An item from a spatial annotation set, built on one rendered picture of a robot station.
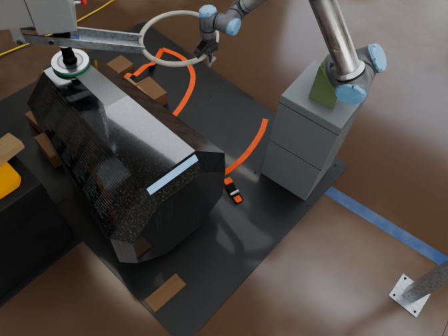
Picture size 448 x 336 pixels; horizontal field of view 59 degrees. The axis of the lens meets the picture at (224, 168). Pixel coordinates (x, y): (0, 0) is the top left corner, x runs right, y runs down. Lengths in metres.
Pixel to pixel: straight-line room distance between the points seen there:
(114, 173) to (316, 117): 1.16
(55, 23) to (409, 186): 2.66
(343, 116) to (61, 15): 1.59
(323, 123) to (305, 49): 1.84
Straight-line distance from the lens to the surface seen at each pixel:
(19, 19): 2.32
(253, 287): 2.67
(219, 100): 3.45
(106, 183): 2.15
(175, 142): 2.13
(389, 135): 3.62
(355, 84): 2.06
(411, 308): 2.95
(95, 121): 2.27
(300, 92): 2.44
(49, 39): 2.43
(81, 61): 2.57
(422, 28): 4.90
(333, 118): 2.36
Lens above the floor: 2.53
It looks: 56 degrees down
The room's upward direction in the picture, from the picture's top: 7 degrees clockwise
